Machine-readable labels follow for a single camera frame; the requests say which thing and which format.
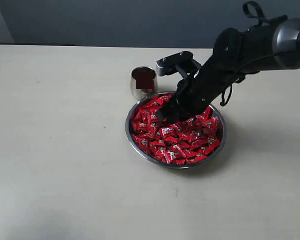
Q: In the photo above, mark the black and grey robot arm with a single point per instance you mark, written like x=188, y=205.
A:
x=275, y=46

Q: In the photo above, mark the red wrapped candy pile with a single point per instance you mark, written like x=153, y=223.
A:
x=176, y=142

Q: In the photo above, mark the round stainless steel plate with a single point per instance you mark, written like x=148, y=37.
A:
x=222, y=125

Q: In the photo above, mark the stainless steel cup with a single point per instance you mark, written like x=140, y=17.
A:
x=142, y=93

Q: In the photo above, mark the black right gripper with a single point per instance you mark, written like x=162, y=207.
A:
x=194, y=94

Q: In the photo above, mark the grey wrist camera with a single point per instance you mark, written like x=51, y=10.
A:
x=181, y=62

